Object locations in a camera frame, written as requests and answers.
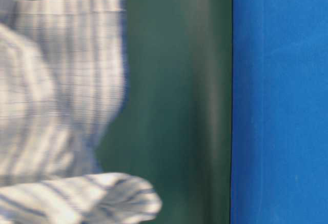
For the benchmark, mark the white blue-striped towel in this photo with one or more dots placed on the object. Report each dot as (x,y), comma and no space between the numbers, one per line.
(64,78)

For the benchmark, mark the green backdrop curtain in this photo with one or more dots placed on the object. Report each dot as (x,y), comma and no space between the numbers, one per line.
(174,129)

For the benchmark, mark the blue table cloth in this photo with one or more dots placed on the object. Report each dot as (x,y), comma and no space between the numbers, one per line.
(279,123)

